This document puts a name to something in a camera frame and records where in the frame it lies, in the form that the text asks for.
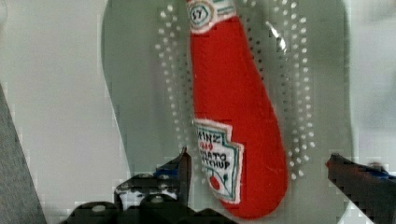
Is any red plush ketchup bottle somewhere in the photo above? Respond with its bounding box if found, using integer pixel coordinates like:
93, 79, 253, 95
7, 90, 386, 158
186, 0, 288, 219

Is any green oval strainer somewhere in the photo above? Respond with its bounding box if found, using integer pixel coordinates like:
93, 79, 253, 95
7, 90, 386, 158
102, 0, 352, 224

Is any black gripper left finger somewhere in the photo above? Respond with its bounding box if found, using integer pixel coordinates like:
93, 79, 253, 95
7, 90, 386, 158
62, 148, 233, 224

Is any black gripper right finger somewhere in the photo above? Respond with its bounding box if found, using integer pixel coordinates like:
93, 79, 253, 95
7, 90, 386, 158
326, 153, 396, 224

